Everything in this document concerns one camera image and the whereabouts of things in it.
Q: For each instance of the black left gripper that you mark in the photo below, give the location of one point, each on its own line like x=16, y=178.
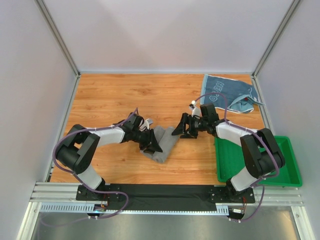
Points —
x=149, y=139

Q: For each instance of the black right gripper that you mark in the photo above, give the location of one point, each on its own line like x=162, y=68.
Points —
x=190, y=125

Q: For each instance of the grey terry towel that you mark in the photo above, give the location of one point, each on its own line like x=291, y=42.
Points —
x=166, y=141

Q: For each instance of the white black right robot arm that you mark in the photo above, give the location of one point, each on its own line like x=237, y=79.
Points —
x=261, y=153

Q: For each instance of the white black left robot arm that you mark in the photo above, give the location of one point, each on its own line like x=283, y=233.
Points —
x=76, y=150

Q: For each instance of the green plastic tray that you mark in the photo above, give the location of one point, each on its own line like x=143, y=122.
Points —
x=230, y=160

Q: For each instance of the blue patterned towel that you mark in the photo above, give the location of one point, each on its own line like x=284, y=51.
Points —
x=236, y=95

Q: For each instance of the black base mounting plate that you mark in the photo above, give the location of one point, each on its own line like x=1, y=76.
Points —
x=161, y=197

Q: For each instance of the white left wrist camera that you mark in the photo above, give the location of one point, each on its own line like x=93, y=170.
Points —
x=145, y=124

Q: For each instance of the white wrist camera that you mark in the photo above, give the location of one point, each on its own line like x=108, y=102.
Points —
x=195, y=111
x=145, y=124

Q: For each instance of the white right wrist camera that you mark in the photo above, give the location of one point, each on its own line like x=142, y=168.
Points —
x=195, y=111

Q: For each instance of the aluminium front rail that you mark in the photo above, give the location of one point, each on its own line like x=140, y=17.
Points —
x=61, y=197

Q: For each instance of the aluminium frame post right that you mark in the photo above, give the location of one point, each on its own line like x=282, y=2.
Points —
x=276, y=36

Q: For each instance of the aluminium frame post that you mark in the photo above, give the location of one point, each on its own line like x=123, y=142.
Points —
x=276, y=36
x=57, y=35

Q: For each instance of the aluminium frame post left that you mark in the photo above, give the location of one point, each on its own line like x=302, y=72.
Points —
x=57, y=35

